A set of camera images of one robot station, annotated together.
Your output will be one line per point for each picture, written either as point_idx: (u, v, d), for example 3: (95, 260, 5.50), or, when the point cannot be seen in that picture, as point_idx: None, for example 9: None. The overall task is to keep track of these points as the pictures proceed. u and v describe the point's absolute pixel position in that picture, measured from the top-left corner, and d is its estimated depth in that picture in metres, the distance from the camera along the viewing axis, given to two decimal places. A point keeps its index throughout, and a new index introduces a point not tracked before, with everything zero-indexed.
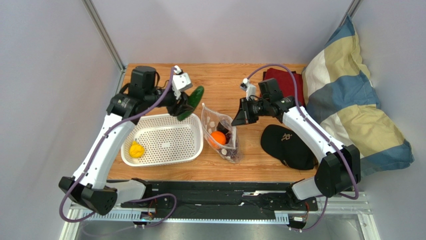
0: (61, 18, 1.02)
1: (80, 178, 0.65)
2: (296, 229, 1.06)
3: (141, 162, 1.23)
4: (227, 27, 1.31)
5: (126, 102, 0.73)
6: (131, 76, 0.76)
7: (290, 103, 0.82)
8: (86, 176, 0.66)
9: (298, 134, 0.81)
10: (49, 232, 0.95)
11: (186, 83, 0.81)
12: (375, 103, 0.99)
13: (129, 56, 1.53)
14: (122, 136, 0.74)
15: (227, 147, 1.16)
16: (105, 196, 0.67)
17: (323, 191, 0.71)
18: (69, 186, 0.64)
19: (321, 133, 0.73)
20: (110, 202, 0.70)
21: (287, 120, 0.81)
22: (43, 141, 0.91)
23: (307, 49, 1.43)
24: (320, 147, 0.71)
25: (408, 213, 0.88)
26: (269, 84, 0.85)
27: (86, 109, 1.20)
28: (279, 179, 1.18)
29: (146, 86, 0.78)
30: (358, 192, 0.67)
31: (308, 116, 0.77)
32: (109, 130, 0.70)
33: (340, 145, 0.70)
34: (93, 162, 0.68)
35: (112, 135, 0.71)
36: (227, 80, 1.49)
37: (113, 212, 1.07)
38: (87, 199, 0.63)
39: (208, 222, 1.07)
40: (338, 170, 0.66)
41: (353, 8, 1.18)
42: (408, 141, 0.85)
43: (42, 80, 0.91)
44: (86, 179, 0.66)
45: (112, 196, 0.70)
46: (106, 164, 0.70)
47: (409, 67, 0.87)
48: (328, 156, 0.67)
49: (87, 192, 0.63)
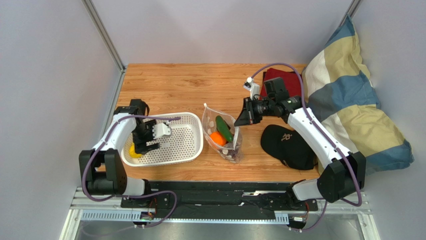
0: (61, 18, 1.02)
1: (101, 145, 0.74)
2: (295, 229, 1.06)
3: (141, 162, 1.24)
4: (226, 27, 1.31)
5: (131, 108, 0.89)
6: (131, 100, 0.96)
7: (297, 103, 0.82)
8: (106, 144, 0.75)
9: (302, 136, 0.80)
10: (48, 233, 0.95)
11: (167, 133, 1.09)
12: (374, 103, 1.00)
13: (129, 56, 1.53)
14: (128, 128, 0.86)
15: (227, 148, 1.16)
16: (122, 169, 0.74)
17: (325, 195, 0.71)
18: (91, 155, 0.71)
19: (326, 137, 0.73)
20: (123, 182, 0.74)
21: (292, 122, 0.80)
22: (42, 141, 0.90)
23: (307, 49, 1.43)
24: (326, 153, 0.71)
25: (408, 213, 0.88)
26: (275, 83, 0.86)
27: (86, 109, 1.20)
28: (279, 179, 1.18)
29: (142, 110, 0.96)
30: (361, 198, 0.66)
31: (314, 119, 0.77)
32: (121, 118, 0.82)
33: (346, 152, 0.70)
34: (111, 135, 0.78)
35: (124, 122, 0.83)
36: (227, 80, 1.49)
37: (113, 212, 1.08)
38: (111, 160, 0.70)
39: (207, 222, 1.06)
40: (342, 176, 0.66)
41: (353, 8, 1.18)
42: (408, 141, 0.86)
43: (42, 79, 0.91)
44: (105, 147, 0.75)
45: (124, 178, 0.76)
46: (120, 141, 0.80)
47: (409, 66, 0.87)
48: (334, 162, 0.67)
49: (109, 155, 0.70)
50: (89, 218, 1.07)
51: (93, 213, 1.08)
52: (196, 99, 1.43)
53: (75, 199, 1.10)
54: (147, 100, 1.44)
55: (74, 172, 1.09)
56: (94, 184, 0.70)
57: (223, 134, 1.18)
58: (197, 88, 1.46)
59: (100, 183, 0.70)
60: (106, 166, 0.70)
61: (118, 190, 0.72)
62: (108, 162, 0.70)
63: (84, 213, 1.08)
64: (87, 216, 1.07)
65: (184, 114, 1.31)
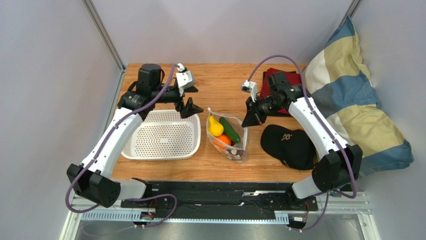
0: (61, 19, 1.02)
1: (89, 164, 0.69)
2: (296, 229, 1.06)
3: (138, 155, 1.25)
4: (227, 27, 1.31)
5: (136, 98, 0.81)
6: (138, 75, 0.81)
7: (299, 92, 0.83)
8: (95, 163, 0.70)
9: (301, 126, 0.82)
10: (48, 232, 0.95)
11: (188, 80, 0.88)
12: (375, 103, 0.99)
13: (130, 56, 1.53)
14: (131, 129, 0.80)
15: (235, 148, 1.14)
16: (111, 186, 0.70)
17: (319, 184, 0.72)
18: (78, 172, 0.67)
19: (326, 129, 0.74)
20: (112, 196, 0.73)
21: (293, 111, 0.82)
22: (42, 141, 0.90)
23: (307, 49, 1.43)
24: (324, 143, 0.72)
25: (408, 214, 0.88)
26: (276, 76, 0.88)
27: (86, 108, 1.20)
28: (279, 179, 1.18)
29: (152, 83, 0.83)
30: (355, 190, 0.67)
31: (315, 109, 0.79)
32: (119, 122, 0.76)
33: (345, 144, 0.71)
34: (102, 149, 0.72)
35: (121, 129, 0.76)
36: (227, 80, 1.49)
37: (113, 212, 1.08)
38: (95, 185, 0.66)
39: (207, 222, 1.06)
40: (338, 168, 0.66)
41: (353, 8, 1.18)
42: (408, 141, 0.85)
43: (42, 79, 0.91)
44: (95, 166, 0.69)
45: (115, 190, 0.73)
46: (113, 154, 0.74)
47: (410, 66, 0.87)
48: (330, 154, 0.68)
49: (94, 179, 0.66)
50: (89, 218, 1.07)
51: (93, 213, 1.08)
52: (195, 99, 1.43)
53: (75, 199, 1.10)
54: None
55: None
56: (82, 194, 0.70)
57: (228, 134, 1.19)
58: (197, 88, 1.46)
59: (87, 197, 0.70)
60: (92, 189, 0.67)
61: (106, 205, 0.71)
62: (93, 186, 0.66)
63: (84, 213, 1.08)
64: (87, 216, 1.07)
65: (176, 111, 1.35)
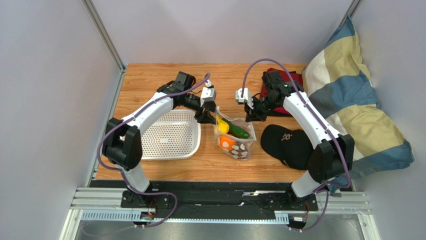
0: (61, 19, 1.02)
1: (129, 120, 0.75)
2: (295, 229, 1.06)
3: None
4: (227, 27, 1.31)
5: (174, 90, 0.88)
6: (177, 75, 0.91)
7: (291, 88, 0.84)
8: (133, 120, 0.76)
9: (296, 120, 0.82)
10: (48, 233, 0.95)
11: (209, 95, 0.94)
12: (375, 103, 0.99)
13: (130, 56, 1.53)
14: (163, 109, 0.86)
15: (244, 141, 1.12)
16: (138, 146, 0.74)
17: (314, 176, 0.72)
18: (117, 124, 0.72)
19: (318, 120, 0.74)
20: (136, 159, 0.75)
21: (287, 105, 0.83)
22: (42, 141, 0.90)
23: (307, 49, 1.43)
24: (317, 134, 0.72)
25: (408, 214, 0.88)
26: (271, 75, 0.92)
27: (86, 108, 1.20)
28: (279, 179, 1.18)
29: (187, 85, 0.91)
30: (349, 180, 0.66)
31: (308, 102, 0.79)
32: (159, 98, 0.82)
33: (337, 134, 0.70)
34: (141, 113, 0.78)
35: (160, 103, 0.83)
36: (227, 80, 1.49)
37: (113, 212, 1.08)
38: (129, 136, 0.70)
39: (207, 222, 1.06)
40: (330, 157, 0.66)
41: (353, 8, 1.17)
42: (408, 141, 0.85)
43: (42, 80, 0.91)
44: (133, 123, 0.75)
45: (139, 155, 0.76)
46: (146, 122, 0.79)
47: (409, 66, 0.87)
48: (323, 142, 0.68)
49: (130, 132, 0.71)
50: (89, 218, 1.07)
51: (93, 213, 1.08)
52: None
53: (75, 199, 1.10)
54: (147, 100, 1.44)
55: (73, 172, 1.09)
56: (110, 149, 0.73)
57: (234, 131, 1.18)
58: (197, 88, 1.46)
59: (116, 152, 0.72)
60: (125, 140, 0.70)
61: (129, 165, 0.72)
62: (127, 138, 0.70)
63: (84, 213, 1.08)
64: (87, 216, 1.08)
65: (185, 111, 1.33)
